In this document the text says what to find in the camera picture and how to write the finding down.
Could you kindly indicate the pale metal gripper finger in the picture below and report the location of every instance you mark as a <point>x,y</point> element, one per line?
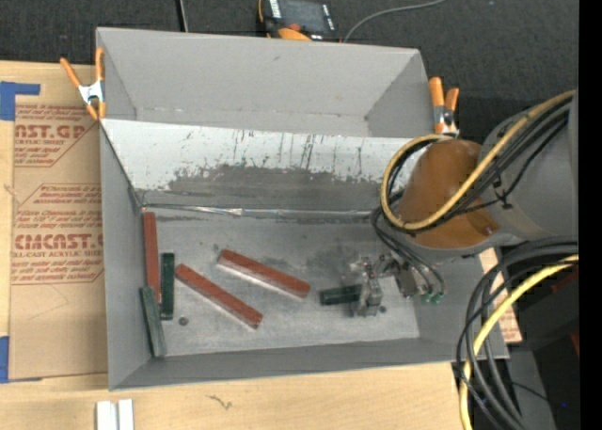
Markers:
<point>366,268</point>
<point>370,298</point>

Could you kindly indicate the dark green flat block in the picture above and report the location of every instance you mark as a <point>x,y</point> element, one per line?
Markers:
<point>153,322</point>
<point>339,295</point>
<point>167,284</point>

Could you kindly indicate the red-brown flat block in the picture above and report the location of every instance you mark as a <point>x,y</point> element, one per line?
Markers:
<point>151,254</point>
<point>263,273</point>
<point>218,295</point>

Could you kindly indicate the grey metal bin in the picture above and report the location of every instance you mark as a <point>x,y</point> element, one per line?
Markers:
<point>263,89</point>

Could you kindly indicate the brown cardboard board red print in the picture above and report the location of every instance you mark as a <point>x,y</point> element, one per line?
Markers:
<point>56,277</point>

